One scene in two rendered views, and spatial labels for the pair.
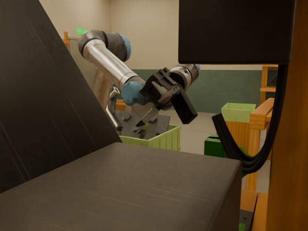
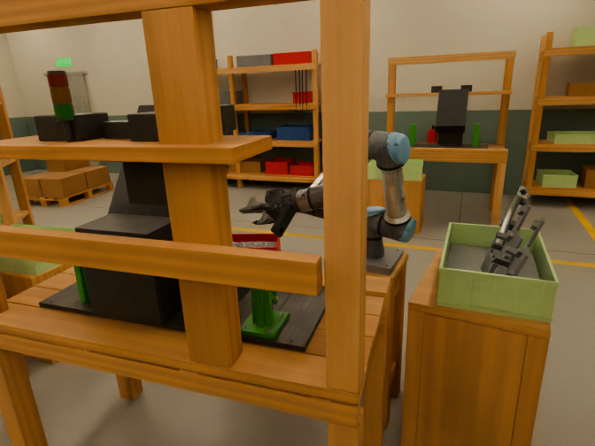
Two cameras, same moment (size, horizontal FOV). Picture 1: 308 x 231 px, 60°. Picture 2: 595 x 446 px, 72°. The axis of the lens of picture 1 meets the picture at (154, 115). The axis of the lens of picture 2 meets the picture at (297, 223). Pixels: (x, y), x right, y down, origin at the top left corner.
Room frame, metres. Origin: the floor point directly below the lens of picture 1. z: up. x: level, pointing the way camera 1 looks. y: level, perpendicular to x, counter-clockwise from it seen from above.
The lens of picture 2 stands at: (0.63, -1.40, 1.67)
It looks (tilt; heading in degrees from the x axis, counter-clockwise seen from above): 18 degrees down; 83
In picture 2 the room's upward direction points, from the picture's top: 2 degrees counter-clockwise
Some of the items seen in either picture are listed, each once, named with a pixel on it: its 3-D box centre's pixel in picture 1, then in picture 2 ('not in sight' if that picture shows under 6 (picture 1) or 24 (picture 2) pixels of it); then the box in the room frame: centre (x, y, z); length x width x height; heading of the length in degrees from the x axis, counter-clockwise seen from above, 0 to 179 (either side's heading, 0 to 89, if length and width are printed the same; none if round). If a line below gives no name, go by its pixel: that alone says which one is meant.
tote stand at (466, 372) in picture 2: not in sight; (475, 353); (1.67, 0.20, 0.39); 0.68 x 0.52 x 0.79; 54
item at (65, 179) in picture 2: not in sight; (67, 175); (-2.43, 6.03, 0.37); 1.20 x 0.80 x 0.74; 68
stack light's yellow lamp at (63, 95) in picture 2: not in sight; (61, 96); (0.12, -0.10, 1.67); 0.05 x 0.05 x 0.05
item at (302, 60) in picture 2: not in sight; (241, 123); (0.59, 6.08, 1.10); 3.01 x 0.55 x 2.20; 150
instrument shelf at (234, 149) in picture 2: not in sight; (114, 147); (0.25, -0.11, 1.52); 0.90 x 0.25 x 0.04; 154
